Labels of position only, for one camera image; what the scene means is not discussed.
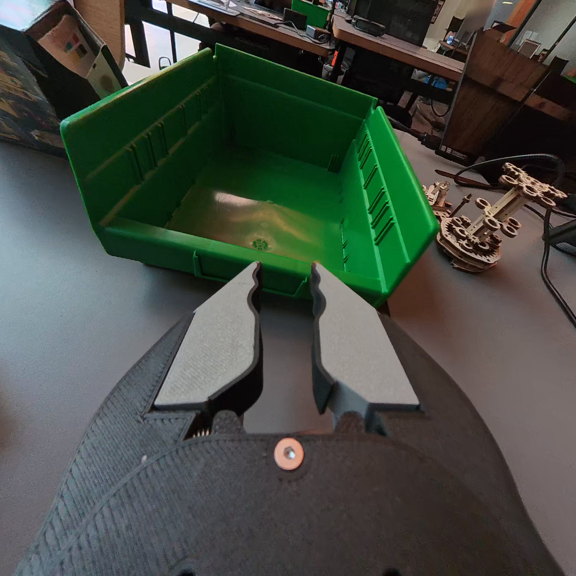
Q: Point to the wooden table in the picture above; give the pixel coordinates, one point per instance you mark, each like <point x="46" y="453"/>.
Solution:
<point x="405" y="49"/>
<point x="261" y="22"/>

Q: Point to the black monitor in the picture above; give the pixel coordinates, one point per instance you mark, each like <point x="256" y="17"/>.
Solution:
<point x="495" y="90"/>

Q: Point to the dark grey handheld device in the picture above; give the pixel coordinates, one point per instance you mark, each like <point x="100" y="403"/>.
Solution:
<point x="562" y="238"/>

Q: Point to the dark lego box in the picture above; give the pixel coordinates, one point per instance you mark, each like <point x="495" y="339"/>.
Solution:
<point x="22" y="99"/>

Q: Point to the black case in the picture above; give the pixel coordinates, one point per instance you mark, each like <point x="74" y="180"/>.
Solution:
<point x="391" y="18"/>

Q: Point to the small wooden gear model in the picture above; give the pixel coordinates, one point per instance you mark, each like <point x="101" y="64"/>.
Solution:
<point x="438" y="195"/>

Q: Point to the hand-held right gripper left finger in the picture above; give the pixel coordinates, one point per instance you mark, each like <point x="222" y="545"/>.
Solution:
<point x="216" y="351"/>

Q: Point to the tan and white carton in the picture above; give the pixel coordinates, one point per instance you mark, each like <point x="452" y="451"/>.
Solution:
<point x="81" y="49"/>

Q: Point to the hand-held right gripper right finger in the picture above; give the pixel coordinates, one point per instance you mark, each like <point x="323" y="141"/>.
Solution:
<point x="360" y="355"/>

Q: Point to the large wooden gear model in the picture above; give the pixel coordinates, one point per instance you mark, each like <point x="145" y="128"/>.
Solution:
<point x="481" y="234"/>

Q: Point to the green plastic bin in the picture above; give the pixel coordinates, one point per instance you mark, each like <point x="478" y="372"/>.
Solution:
<point x="270" y="198"/>

